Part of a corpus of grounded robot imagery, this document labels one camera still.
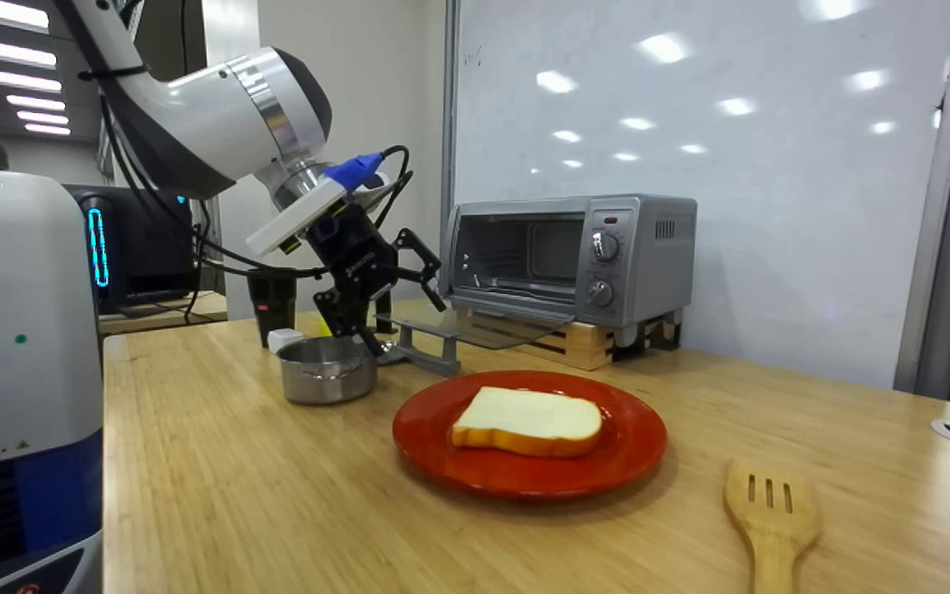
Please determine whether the white and blue device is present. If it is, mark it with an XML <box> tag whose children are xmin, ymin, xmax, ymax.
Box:
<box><xmin>0</xmin><ymin>163</ymin><xmax>105</xmax><ymax>594</ymax></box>

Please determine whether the black hanging cable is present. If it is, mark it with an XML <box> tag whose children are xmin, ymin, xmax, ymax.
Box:
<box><xmin>183</xmin><ymin>200</ymin><xmax>217</xmax><ymax>323</ymax></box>

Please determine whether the black plastic cup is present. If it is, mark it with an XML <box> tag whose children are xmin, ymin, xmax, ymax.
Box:
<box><xmin>243</xmin><ymin>264</ymin><xmax>301</xmax><ymax>350</ymax></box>

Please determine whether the small white block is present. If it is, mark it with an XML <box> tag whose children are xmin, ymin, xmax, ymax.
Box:
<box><xmin>264</xmin><ymin>323</ymin><xmax>307</xmax><ymax>355</ymax></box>

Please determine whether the white bread slice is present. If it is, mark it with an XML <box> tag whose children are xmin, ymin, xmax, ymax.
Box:
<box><xmin>448</xmin><ymin>384</ymin><xmax>606</xmax><ymax>463</ymax></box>

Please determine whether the silver toaster oven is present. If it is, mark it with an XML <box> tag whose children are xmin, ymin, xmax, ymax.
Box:
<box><xmin>437</xmin><ymin>191</ymin><xmax>704</xmax><ymax>333</ymax></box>

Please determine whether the wooden slotted spatula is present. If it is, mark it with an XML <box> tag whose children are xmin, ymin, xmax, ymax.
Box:
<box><xmin>723</xmin><ymin>460</ymin><xmax>825</xmax><ymax>594</ymax></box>

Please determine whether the wooden pallet stand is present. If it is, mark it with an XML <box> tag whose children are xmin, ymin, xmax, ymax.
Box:
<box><xmin>463</xmin><ymin>306</ymin><xmax>686</xmax><ymax>373</ymax></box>

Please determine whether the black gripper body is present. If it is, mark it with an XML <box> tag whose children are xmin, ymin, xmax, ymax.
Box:
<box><xmin>305</xmin><ymin>200</ymin><xmax>403</xmax><ymax>310</ymax></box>

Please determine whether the red plate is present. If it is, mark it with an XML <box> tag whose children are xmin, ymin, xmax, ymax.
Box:
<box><xmin>391</xmin><ymin>365</ymin><xmax>673</xmax><ymax>506</ymax></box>

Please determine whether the white glass whiteboard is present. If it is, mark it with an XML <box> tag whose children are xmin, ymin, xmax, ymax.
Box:
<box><xmin>451</xmin><ymin>0</ymin><xmax>950</xmax><ymax>394</ymax></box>

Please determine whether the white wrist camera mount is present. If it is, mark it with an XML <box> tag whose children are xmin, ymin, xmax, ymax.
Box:
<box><xmin>242</xmin><ymin>148</ymin><xmax>391</xmax><ymax>264</ymax></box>

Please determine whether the small steel pot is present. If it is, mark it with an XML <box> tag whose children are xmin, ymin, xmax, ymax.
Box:
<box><xmin>277</xmin><ymin>333</ymin><xmax>384</xmax><ymax>409</ymax></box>

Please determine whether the steel pot lid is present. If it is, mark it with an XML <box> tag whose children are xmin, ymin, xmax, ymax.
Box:
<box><xmin>375</xmin><ymin>336</ymin><xmax>420</xmax><ymax>365</ymax></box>

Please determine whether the wooden side desk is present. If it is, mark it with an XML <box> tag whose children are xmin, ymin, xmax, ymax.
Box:
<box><xmin>97</xmin><ymin>286</ymin><xmax>230</xmax><ymax>336</ymax></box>

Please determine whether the black computer with blue light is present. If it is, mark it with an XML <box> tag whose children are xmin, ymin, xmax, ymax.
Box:
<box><xmin>64</xmin><ymin>180</ymin><xmax>202</xmax><ymax>318</ymax></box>

